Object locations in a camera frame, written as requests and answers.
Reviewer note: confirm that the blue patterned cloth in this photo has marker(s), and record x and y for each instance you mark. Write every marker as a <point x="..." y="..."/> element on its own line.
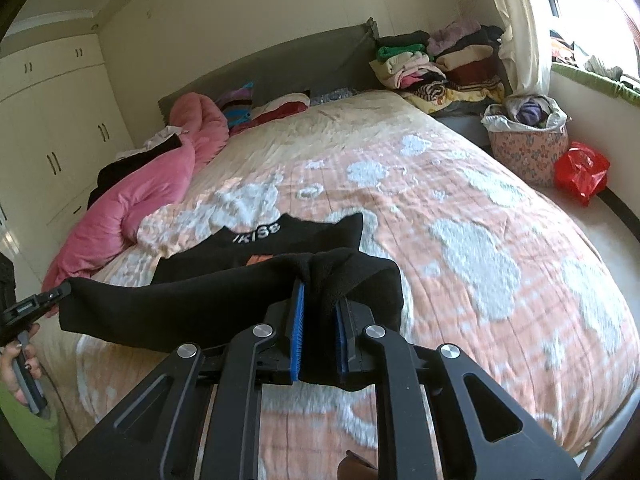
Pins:
<point x="332" y="96"/>

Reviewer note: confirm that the black garment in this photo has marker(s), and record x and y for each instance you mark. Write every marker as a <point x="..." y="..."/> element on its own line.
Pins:
<point x="125" y="167"/>

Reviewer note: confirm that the white cloth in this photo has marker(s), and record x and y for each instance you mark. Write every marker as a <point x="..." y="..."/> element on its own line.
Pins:
<point x="160" y="137"/>

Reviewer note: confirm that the black sweater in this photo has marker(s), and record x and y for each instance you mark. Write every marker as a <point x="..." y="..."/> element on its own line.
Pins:
<point x="225" y="290"/>

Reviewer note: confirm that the red and cream folded blanket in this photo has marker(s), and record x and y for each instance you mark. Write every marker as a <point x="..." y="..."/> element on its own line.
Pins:
<point x="280" y="110"/>

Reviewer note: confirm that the pink quilt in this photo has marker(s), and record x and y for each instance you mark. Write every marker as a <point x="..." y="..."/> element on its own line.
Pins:
<point x="140" y="190"/>

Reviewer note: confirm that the floral laundry basket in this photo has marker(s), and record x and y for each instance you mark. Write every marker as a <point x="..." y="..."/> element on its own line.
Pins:
<point x="525" y="155"/>

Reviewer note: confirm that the green window sill cushion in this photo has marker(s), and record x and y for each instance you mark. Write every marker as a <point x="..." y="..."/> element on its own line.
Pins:
<point x="590" y="80"/>

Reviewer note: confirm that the window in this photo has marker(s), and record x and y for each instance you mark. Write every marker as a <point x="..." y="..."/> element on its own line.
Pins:
<point x="590" y="10"/>

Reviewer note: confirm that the grey bedside cabinet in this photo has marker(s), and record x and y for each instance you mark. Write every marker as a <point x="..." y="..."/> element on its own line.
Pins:
<point x="465" y="130"/>

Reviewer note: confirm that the red plastic bag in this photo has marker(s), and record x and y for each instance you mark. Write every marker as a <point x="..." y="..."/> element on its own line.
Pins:
<point x="580" y="170"/>

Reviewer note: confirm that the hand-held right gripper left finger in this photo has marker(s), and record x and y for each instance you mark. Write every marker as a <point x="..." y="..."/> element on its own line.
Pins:
<point x="296" y="340"/>

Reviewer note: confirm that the peach patterned bed blanket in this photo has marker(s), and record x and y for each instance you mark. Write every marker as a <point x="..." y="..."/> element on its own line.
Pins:
<point x="450" y="210"/>

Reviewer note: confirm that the loose colourful clothes pile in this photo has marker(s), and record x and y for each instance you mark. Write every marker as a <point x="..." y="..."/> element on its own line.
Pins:
<point x="600" y="62"/>

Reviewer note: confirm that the green bed headboard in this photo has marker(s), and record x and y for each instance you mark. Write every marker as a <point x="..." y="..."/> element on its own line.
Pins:
<point x="290" y="65"/>

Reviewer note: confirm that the person's left forearm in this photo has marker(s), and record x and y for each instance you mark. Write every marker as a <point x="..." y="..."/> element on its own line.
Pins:
<point x="25" y="435"/>

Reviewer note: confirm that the striped pillow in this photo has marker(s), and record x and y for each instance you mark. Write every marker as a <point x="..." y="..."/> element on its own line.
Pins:
<point x="235" y="107"/>

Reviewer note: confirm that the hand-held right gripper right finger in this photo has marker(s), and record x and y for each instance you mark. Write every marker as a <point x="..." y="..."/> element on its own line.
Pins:
<point x="342" y="345"/>

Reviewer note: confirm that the person's left hand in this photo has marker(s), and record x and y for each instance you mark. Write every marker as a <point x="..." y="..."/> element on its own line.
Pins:
<point x="7" y="370"/>

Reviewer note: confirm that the cream wardrobe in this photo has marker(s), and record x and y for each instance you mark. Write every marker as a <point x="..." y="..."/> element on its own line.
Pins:
<point x="50" y="110"/>

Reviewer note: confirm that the person's right hand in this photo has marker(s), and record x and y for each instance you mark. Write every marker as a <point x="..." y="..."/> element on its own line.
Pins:
<point x="357" y="470"/>

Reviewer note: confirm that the stack of folded clothes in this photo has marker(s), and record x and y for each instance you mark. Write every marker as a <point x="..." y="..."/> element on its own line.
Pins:
<point x="450" y="70"/>

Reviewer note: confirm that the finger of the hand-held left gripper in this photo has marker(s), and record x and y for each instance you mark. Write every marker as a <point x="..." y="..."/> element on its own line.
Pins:
<point x="57" y="295"/>

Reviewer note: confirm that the cream curtain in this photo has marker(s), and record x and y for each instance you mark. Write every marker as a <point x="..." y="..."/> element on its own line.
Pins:
<point x="525" y="35"/>

